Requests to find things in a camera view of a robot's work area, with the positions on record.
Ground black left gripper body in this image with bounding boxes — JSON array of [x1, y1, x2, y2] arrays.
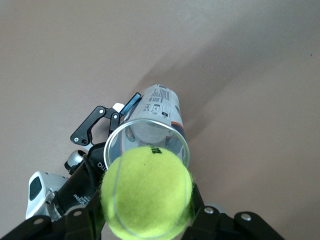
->
[[53, 143, 111, 218]]

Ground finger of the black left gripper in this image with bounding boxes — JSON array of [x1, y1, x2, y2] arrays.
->
[[70, 91, 142, 147]]

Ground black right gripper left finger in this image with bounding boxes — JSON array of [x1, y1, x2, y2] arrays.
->
[[0, 191, 107, 240]]

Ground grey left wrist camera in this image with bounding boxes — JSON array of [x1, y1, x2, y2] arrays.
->
[[25, 170, 70, 222]]

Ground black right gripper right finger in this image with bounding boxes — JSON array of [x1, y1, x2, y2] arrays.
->
[[186, 183, 286, 240]]

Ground yellow tennis ball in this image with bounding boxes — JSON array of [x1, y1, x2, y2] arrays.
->
[[99, 146, 194, 240]]

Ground brown table cover mat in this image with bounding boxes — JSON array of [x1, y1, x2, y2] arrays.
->
[[0, 0, 320, 240]]

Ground clear printed tennis ball can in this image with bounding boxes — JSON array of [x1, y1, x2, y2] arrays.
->
[[103, 84, 191, 173]]

